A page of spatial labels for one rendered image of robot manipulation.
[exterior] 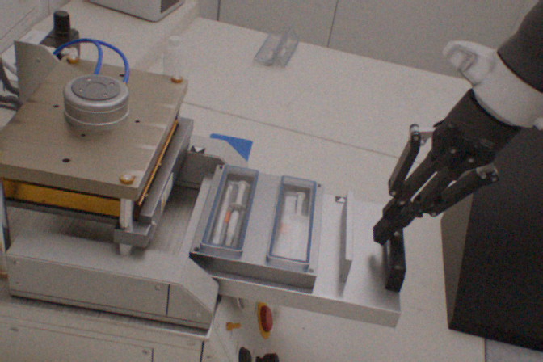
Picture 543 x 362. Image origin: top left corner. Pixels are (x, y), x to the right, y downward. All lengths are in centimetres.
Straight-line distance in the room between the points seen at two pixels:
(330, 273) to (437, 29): 261
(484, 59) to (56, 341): 62
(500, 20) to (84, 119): 276
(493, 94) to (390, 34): 267
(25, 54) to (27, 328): 40
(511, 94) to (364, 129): 90
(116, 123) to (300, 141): 76
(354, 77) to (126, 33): 63
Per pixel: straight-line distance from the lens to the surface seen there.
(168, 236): 97
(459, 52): 82
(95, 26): 187
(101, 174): 78
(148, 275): 81
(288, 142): 154
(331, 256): 92
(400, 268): 87
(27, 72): 108
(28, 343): 94
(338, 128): 163
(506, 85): 78
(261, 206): 93
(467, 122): 81
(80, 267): 83
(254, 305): 103
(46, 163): 80
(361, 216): 100
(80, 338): 91
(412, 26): 342
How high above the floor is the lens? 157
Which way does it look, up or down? 36 degrees down
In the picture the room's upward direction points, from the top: 10 degrees clockwise
